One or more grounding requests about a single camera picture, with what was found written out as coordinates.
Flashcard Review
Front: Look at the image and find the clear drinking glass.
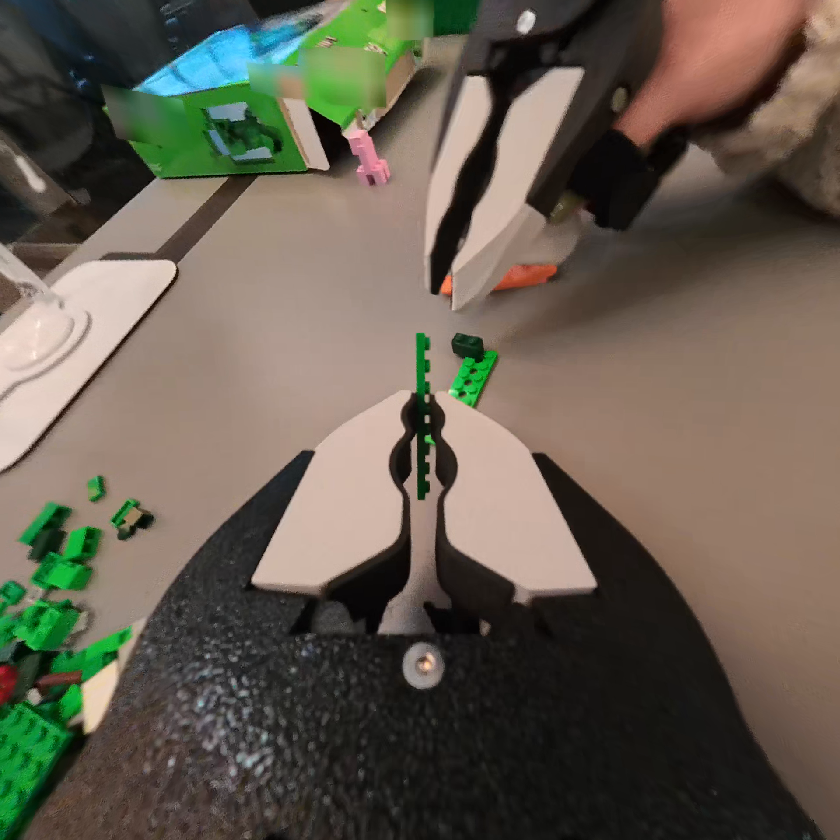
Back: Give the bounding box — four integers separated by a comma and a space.
0, 243, 91, 389

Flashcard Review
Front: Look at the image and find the pile of loose lego bricks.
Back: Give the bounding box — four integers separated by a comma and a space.
0, 474, 156, 803

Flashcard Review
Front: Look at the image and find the person's right forearm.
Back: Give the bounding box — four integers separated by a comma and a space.
709, 0, 840, 219

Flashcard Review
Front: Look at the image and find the white rounded coaster mat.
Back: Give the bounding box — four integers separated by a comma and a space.
0, 259, 179, 473

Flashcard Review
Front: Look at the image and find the person's right hand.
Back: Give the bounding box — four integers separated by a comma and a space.
617, 0, 809, 150

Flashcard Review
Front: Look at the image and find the green lego box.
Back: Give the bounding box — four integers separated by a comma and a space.
101, 0, 434, 179

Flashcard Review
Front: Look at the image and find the thin green lego plate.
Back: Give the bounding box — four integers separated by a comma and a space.
415, 332, 438, 501

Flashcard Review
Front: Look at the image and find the bright green lego wedge plate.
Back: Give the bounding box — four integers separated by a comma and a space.
448, 351, 498, 410

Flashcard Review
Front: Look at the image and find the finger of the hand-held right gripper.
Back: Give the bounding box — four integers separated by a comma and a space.
423, 73, 509, 296
449, 66, 585, 312

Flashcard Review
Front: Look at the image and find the pink lego pig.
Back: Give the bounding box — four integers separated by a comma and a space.
341, 128, 392, 187

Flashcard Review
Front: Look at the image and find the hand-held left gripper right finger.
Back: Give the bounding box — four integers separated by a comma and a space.
433, 391, 599, 635

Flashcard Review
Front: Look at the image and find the large green lego baseplate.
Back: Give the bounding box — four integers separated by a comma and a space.
0, 702, 74, 803

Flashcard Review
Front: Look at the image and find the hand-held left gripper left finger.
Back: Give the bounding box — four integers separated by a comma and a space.
249, 389, 424, 634

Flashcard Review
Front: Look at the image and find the dark furniture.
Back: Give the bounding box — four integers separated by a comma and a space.
0, 0, 217, 245

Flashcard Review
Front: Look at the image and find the orange lego piece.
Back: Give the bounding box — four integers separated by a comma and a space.
441, 262, 559, 295

